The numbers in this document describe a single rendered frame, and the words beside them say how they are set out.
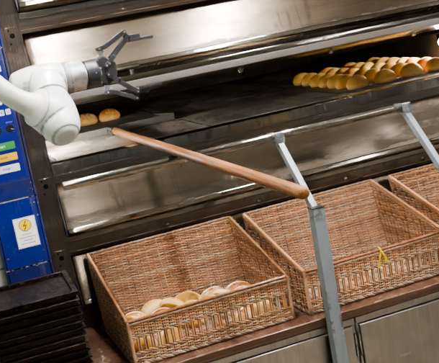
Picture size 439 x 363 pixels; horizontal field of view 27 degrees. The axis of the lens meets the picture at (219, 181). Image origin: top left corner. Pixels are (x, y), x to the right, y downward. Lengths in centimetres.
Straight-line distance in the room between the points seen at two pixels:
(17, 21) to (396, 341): 165
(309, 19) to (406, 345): 122
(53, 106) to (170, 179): 97
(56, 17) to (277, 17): 80
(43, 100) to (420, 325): 150
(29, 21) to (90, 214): 69
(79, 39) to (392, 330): 144
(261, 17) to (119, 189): 81
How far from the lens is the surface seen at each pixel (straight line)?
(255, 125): 334
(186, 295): 320
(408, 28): 343
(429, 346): 319
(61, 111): 239
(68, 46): 316
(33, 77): 251
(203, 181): 329
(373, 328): 306
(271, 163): 337
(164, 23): 324
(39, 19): 314
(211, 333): 288
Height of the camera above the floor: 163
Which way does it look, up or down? 11 degrees down
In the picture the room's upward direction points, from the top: 10 degrees counter-clockwise
